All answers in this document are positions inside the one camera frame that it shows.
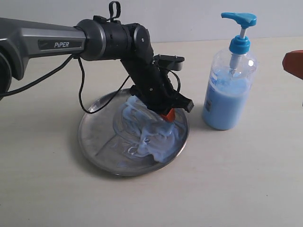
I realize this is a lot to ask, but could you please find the round steel plate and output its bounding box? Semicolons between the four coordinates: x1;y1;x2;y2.
78;88;189;176

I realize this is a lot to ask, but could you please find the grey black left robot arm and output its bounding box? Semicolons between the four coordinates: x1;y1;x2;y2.
0;16;194;122

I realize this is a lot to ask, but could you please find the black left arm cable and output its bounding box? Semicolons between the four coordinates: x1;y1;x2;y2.
0;0;182;114

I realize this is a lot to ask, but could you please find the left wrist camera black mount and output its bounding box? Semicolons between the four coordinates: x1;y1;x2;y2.
153;54;185;71

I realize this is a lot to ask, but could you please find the light blue soap smear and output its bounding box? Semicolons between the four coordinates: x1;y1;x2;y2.
113;96;187;163

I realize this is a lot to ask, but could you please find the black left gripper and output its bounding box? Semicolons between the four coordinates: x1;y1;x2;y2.
121;58;194;122

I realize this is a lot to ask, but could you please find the blue soap pump bottle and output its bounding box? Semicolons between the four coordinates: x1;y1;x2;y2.
202;12;258;131

